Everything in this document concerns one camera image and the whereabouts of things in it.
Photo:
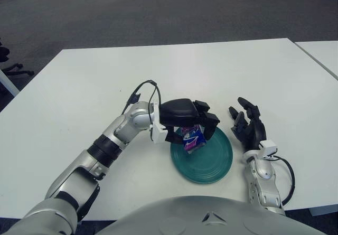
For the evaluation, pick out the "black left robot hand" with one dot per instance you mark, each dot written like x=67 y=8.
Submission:
x=179 y=111

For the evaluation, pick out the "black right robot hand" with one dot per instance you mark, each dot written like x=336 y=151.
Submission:
x=253 y=132

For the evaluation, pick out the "blue purple gum box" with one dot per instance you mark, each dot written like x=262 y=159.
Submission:
x=192 y=140

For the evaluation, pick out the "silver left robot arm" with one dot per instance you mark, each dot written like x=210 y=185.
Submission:
x=92 y=161

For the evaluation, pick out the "green ribbed plate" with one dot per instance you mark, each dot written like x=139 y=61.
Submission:
x=211 y=163

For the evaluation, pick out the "silver robot torso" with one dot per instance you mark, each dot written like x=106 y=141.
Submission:
x=211 y=219

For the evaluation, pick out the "white neighbouring table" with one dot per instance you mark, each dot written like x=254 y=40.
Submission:
x=322 y=54

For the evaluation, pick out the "black office chair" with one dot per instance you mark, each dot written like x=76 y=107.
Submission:
x=14 y=68

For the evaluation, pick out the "white desk leg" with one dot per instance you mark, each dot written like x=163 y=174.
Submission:
x=9 y=82

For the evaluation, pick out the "white table frame beam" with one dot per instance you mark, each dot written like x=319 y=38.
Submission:
x=324 y=211

